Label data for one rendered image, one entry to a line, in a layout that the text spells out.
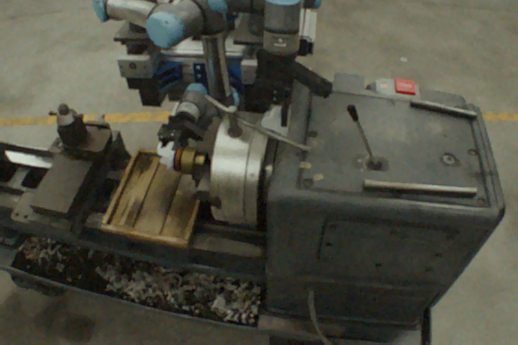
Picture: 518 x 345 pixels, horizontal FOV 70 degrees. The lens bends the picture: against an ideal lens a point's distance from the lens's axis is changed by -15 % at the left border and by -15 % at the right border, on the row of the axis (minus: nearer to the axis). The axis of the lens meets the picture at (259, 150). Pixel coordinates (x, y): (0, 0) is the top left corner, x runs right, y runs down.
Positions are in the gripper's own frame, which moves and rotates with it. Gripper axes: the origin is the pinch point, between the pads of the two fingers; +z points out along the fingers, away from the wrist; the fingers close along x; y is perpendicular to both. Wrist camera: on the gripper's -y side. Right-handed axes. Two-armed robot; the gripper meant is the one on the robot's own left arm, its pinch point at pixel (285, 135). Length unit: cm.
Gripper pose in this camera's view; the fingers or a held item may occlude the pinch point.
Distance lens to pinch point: 98.4
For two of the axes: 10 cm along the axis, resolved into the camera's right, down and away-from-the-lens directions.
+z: -0.3, 8.8, 4.8
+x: -1.7, 4.6, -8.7
